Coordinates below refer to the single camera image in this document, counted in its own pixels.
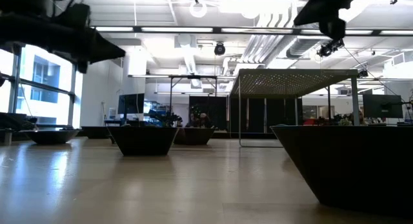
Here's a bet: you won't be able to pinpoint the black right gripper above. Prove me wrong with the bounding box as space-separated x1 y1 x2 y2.
294 0 372 41

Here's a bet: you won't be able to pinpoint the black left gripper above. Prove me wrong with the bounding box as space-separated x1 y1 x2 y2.
35 3 126 74

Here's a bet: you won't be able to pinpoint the round black mini plate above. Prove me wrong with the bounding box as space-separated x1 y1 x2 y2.
19 128 81 145

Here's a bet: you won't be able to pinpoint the rectangular black mini plate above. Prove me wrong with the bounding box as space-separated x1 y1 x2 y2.
173 127 216 146

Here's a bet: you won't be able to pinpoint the black computer monitor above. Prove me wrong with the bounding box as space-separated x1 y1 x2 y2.
362 94 404 119
117 93 146 116

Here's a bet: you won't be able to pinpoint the pale perforated metal shelf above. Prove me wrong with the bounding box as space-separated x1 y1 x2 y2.
229 68 361 148

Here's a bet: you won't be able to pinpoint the overhead light bar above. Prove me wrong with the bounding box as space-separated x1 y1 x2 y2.
92 25 413 37

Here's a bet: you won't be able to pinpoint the dark equipment pile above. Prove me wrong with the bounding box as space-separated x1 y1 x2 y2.
0 112 38 132

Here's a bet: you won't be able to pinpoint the black partition panels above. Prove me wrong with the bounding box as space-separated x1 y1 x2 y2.
188 95 303 134

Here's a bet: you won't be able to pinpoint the person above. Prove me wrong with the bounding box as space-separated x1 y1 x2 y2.
185 112 200 128
198 112 214 128

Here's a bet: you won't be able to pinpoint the silver spiral ventilation duct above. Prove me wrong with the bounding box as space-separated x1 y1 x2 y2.
285 23 327 59

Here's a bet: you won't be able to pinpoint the black hanging camera cluster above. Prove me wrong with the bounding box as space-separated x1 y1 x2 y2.
316 39 345 58

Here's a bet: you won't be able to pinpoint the black metal frame rig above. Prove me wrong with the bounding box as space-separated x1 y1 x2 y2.
168 74 218 121

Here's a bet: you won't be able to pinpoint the white ring lamp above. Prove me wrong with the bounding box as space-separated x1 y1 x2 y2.
188 0 208 19

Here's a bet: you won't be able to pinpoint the small grey post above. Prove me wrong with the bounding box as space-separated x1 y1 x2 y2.
3 128 14 146

